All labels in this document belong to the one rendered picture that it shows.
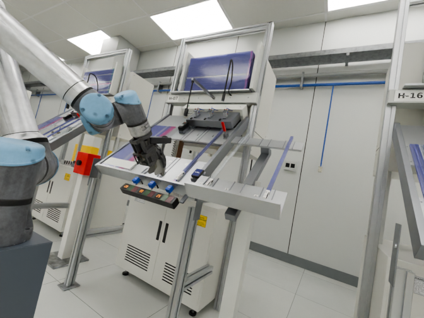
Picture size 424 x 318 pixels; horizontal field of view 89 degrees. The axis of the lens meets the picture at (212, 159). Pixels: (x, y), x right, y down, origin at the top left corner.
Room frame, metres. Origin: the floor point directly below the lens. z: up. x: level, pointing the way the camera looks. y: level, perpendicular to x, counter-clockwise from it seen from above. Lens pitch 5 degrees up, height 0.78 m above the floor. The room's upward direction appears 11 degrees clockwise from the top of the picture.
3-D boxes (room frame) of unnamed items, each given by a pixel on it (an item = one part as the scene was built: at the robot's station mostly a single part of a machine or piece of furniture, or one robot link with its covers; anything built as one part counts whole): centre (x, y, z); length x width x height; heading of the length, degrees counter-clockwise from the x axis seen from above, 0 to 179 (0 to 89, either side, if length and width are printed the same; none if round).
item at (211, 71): (1.54, 0.06, 1.52); 0.51 x 0.13 x 0.27; 60
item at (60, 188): (2.23, 1.39, 0.66); 1.01 x 0.73 x 1.31; 150
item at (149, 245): (1.67, 0.06, 0.31); 0.70 x 0.65 x 0.62; 60
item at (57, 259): (1.63, 0.91, 0.39); 0.24 x 0.24 x 0.78; 60
